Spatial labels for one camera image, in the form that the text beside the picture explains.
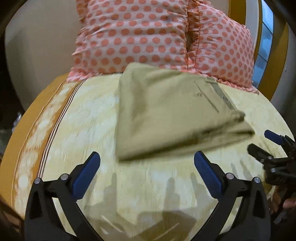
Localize wooden window frame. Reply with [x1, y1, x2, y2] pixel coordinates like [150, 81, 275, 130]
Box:
[228, 1, 288, 100]

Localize khaki pants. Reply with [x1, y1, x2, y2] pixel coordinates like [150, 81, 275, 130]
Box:
[115, 63, 255, 161]

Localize right polka dot pillow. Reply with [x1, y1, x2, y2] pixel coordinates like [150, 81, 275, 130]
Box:
[187, 1, 258, 93]

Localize polka dot pillow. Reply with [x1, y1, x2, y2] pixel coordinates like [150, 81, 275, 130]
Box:
[187, 1, 258, 93]
[68, 0, 190, 81]

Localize yellow patterned bedsheet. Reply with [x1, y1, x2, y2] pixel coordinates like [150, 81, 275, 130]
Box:
[13, 74, 290, 240]

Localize left polka dot pillow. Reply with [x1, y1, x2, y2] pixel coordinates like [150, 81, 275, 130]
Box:
[68, 0, 190, 81]

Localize person right hand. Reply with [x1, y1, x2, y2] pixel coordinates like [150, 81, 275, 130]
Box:
[269, 186, 296, 214]

